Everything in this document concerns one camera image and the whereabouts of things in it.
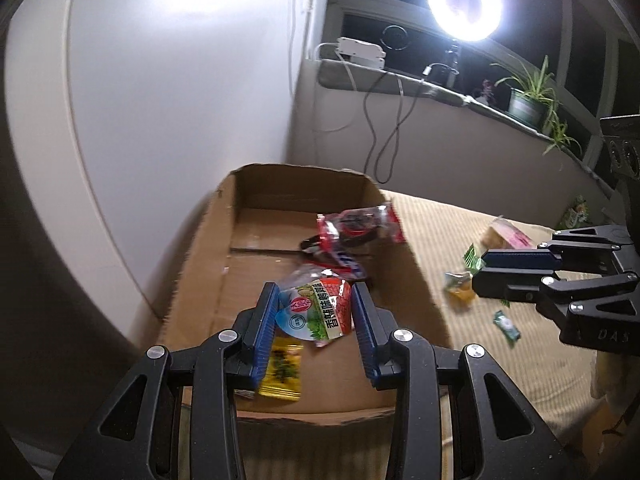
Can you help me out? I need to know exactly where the brown cardboard box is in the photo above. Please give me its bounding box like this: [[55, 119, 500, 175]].
[[159, 162, 455, 427]]

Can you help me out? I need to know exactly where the green printed bag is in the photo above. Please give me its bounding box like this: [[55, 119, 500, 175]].
[[559, 195, 592, 229]]

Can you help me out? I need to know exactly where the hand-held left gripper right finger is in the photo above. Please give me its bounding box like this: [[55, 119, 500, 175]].
[[352, 282, 576, 480]]

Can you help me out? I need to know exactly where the potted spider plant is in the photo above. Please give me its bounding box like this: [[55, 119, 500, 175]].
[[492, 55, 583, 156]]

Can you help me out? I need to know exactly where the red clear packet dark snack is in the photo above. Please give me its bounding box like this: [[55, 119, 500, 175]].
[[299, 234, 333, 261], [316, 201, 407, 253]]

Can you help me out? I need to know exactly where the white window frame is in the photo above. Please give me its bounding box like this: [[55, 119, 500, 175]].
[[320, 0, 626, 161]]

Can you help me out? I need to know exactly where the clear packet with yellow snack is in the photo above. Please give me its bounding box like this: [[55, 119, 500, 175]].
[[444, 271, 477, 309]]

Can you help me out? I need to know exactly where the white power strip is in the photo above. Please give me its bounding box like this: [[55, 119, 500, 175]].
[[336, 36, 387, 68]]

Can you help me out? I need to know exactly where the black tripod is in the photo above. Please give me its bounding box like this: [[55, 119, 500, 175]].
[[440, 40, 463, 88]]

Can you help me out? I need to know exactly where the small purple potted plant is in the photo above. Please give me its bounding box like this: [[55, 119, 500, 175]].
[[475, 79, 497, 107]]

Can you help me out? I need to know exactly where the black cable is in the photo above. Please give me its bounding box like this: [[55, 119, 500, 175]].
[[366, 72, 426, 173], [362, 70, 392, 183]]

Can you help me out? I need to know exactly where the red green snack packet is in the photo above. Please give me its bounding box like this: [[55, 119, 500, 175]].
[[276, 276, 353, 350]]

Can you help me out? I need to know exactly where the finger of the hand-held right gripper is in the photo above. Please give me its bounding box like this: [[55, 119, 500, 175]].
[[480, 225, 633, 275], [472, 271, 640, 348]]

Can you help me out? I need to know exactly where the bread in pink printed bag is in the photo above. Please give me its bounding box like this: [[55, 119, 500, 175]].
[[481, 216, 535, 251]]

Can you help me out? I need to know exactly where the white cable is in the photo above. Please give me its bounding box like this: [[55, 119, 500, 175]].
[[314, 41, 357, 90]]

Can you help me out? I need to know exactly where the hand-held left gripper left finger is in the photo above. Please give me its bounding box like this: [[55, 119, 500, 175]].
[[52, 282, 279, 480]]

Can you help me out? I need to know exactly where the purple snack bar packet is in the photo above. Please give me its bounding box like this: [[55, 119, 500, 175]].
[[320, 250, 370, 281]]

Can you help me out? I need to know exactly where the ring light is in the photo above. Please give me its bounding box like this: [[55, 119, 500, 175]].
[[426, 0, 503, 43]]

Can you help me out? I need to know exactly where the yellow packet with dark print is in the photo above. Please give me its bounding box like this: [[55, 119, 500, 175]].
[[257, 337, 305, 403]]

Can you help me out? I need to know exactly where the small green candy packet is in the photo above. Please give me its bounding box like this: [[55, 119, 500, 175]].
[[492, 310, 521, 347], [460, 243, 487, 273]]

